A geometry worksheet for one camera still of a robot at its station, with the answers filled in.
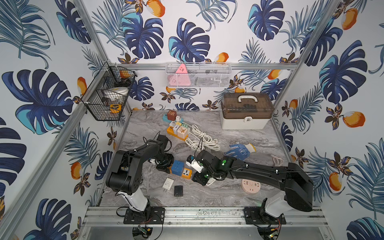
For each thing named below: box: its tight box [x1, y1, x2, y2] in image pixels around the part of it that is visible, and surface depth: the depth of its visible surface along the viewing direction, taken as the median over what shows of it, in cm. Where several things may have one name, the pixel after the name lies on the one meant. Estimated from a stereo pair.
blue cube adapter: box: [171, 160, 185, 177], surface depth 85 cm
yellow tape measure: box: [109, 104, 122, 114], surface depth 83 cm
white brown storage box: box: [220, 92, 275, 130], surface depth 100 cm
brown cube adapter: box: [167, 109, 177, 121], surface depth 111 cm
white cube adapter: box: [185, 159, 204, 174], surface depth 72 cm
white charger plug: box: [162, 177, 174, 193], surface depth 85 cm
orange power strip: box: [169, 164, 193, 180], surface depth 88 cm
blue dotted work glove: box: [223, 143, 256, 161], surface depth 100 cm
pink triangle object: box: [168, 63, 191, 87], surface depth 92 cm
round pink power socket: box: [241, 179, 261, 194], surface depth 82 cm
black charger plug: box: [174, 185, 183, 197], surface depth 82 cm
